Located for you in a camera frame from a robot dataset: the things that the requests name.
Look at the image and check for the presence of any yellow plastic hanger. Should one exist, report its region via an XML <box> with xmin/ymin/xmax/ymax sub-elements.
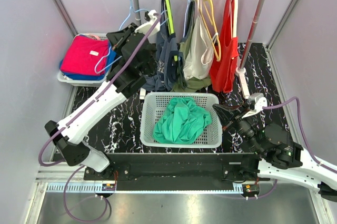
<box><xmin>197</xmin><ymin>0</ymin><xmax>221</xmax><ymax>62</ymax></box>

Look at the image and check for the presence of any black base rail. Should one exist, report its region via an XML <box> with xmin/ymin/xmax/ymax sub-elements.
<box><xmin>73</xmin><ymin>154</ymin><xmax>260</xmax><ymax>194</ymax></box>

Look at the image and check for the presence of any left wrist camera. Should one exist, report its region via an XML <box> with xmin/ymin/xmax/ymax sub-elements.
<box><xmin>135</xmin><ymin>9</ymin><xmax>160</xmax><ymax>36</ymax></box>

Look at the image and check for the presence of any folded clothes stack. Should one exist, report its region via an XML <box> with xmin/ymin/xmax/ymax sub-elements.
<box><xmin>60</xmin><ymin>35</ymin><xmax>116</xmax><ymax>81</ymax></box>

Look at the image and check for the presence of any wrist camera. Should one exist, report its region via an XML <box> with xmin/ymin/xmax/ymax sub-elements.
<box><xmin>242</xmin><ymin>93</ymin><xmax>267</xmax><ymax>118</ymax></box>
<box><xmin>135</xmin><ymin>9</ymin><xmax>160</xmax><ymax>36</ymax></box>

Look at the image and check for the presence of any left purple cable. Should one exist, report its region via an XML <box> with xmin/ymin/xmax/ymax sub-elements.
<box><xmin>38</xmin><ymin>13</ymin><xmax>162</xmax><ymax>222</ymax></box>

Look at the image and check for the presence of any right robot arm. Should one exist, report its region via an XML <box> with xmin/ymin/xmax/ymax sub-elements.
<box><xmin>213</xmin><ymin>101</ymin><xmax>336</xmax><ymax>202</ymax></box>

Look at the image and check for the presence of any small white basket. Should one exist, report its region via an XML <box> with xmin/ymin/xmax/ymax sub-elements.
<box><xmin>57</xmin><ymin>33</ymin><xmax>108</xmax><ymax>87</ymax></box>

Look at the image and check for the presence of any white tank top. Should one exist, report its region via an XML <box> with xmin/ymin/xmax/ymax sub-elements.
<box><xmin>184</xmin><ymin>0</ymin><xmax>214</xmax><ymax>80</ymax></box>

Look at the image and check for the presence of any red tank top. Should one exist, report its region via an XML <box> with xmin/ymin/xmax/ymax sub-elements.
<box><xmin>210</xmin><ymin>0</ymin><xmax>239</xmax><ymax>93</ymax></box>

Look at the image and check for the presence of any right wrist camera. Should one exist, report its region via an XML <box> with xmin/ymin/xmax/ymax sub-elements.
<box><xmin>242</xmin><ymin>93</ymin><xmax>267</xmax><ymax>118</ymax></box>

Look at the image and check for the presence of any olive green tank top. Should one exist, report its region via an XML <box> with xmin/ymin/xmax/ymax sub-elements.
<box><xmin>171</xmin><ymin>0</ymin><xmax>211</xmax><ymax>93</ymax></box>

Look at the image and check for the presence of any lime green hanger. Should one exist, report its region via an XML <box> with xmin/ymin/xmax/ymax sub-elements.
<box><xmin>161</xmin><ymin>0</ymin><xmax>179</xmax><ymax>64</ymax></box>

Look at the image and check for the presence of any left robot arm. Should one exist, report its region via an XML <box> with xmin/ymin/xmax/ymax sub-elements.
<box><xmin>45</xmin><ymin>22</ymin><xmax>160</xmax><ymax>180</ymax></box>

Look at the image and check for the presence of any navy blue tank top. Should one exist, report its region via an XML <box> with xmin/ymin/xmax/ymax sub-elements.
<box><xmin>143</xmin><ymin>11</ymin><xmax>182</xmax><ymax>91</ymax></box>

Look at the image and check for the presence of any white hanger under red top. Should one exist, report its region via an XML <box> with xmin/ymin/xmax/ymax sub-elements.
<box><xmin>230</xmin><ymin>0</ymin><xmax>239</xmax><ymax>38</ymax></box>

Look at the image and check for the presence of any white plastic mesh basket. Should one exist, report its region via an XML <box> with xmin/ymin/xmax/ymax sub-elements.
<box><xmin>140</xmin><ymin>92</ymin><xmax>223</xmax><ymax>148</ymax></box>

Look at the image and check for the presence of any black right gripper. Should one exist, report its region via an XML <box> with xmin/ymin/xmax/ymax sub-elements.
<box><xmin>211</xmin><ymin>102</ymin><xmax>263</xmax><ymax>155</ymax></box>

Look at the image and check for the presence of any light blue wire hanger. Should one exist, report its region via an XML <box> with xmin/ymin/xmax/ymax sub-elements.
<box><xmin>94</xmin><ymin>0</ymin><xmax>147</xmax><ymax>74</ymax></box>

